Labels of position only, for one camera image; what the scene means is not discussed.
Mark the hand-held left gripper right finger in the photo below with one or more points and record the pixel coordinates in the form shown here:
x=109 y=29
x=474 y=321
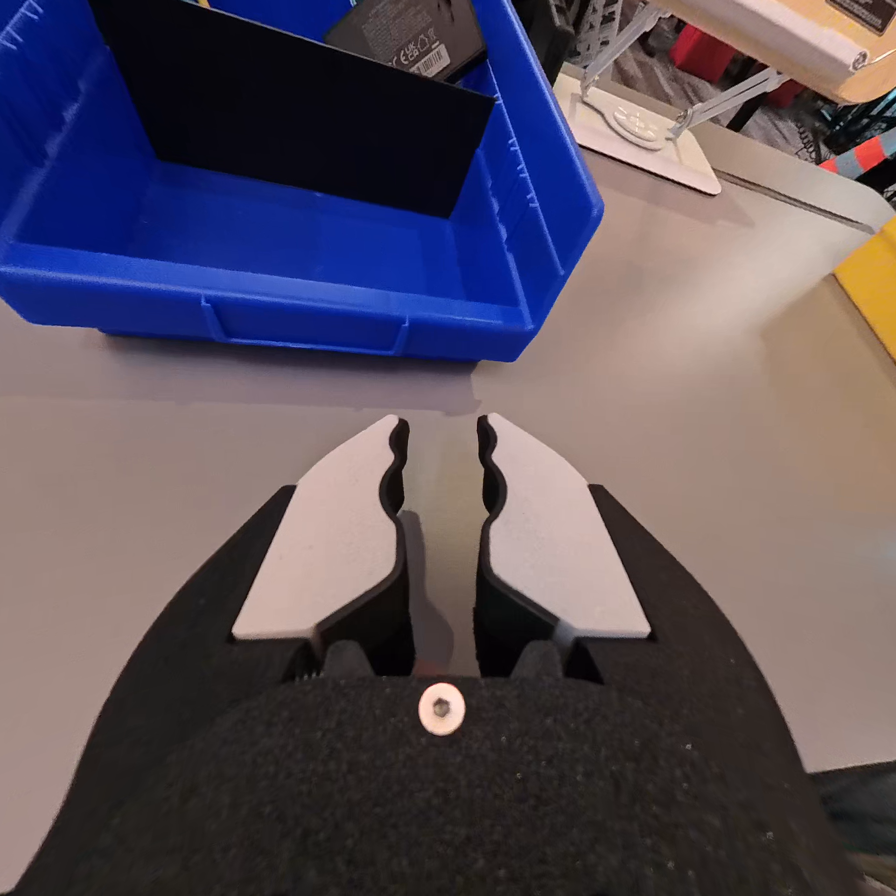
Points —
x=560 y=560

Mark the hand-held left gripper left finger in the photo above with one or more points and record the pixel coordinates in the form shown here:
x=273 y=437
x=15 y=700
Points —
x=329 y=553

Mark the blue storage bin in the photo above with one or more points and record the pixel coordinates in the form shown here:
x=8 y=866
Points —
x=280 y=308

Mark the yellow storage bin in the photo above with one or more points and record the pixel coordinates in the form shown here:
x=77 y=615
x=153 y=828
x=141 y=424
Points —
x=871 y=287

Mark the black network switch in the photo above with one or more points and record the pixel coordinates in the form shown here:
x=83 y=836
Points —
x=406 y=42

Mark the wooden panel on white arm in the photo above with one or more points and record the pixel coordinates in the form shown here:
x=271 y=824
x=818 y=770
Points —
x=770 y=35

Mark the person's dark clothing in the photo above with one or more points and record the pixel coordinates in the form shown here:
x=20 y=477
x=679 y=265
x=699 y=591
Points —
x=861 y=805

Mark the black bin divider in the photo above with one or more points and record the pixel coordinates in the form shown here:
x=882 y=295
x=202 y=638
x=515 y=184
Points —
x=294 y=119

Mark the orange traffic cone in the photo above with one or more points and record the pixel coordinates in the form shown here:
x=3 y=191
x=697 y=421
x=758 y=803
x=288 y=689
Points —
x=868 y=157

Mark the red box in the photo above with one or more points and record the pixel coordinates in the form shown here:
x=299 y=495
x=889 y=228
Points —
x=700 y=52

